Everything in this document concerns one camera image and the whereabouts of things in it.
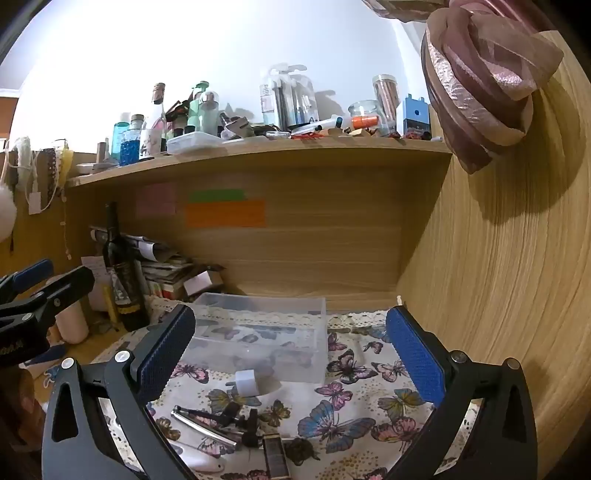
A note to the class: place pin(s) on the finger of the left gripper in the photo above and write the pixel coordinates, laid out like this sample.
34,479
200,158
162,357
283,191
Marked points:
25,322
21,281

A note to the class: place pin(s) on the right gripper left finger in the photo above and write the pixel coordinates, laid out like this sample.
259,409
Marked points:
77,443

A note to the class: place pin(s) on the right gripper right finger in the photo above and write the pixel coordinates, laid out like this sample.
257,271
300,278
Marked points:
503,442

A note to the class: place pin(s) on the silver metal clip bar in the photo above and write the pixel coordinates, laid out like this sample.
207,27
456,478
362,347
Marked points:
204,429

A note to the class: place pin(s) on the black hair clip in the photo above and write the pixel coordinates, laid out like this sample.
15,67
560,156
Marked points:
229,422

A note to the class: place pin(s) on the white charger plug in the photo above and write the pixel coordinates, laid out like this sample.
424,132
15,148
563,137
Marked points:
246,383

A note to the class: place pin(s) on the dark rectangular lighter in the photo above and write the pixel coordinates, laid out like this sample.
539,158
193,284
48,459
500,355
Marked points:
276,458

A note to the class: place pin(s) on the white handheld massager device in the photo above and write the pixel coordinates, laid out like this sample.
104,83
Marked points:
196,460

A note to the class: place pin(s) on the dark wine bottle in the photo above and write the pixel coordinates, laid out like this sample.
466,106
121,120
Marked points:
120,265

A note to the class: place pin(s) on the stack of books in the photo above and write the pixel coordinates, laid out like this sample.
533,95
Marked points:
160,270

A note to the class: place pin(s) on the small white box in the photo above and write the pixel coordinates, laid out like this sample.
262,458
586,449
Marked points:
202,282

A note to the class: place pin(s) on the butterfly print lace cloth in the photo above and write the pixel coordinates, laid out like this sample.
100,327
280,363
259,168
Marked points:
357,423

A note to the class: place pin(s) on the clear plastic storage box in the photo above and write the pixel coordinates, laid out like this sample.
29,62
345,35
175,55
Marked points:
283,338

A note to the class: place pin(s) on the pink sticky note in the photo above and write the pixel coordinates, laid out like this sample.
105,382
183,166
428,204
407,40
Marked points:
155,200

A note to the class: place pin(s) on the blue liquid bottle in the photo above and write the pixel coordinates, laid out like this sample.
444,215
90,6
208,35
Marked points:
130,141

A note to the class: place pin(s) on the orange sticky note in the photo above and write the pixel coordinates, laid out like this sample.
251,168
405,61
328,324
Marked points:
226,214

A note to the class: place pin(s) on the green sticky note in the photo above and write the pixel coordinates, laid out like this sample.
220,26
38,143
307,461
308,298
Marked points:
216,195

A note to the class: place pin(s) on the white plastic tray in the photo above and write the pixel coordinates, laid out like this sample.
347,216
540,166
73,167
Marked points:
192,141

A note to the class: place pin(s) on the green spray bottle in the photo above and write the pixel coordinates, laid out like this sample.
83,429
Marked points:
198,97

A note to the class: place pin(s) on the wooden shelf board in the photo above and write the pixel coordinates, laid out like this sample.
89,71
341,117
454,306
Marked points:
288,153

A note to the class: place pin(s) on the clear pump bottle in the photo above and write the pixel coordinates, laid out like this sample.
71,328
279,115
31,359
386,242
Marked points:
287,97

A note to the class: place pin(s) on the blue pencil sharpener box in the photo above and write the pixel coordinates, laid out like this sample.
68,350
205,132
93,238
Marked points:
416,121

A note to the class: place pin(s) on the clear jar with sticks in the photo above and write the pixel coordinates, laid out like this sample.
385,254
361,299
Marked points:
386,91

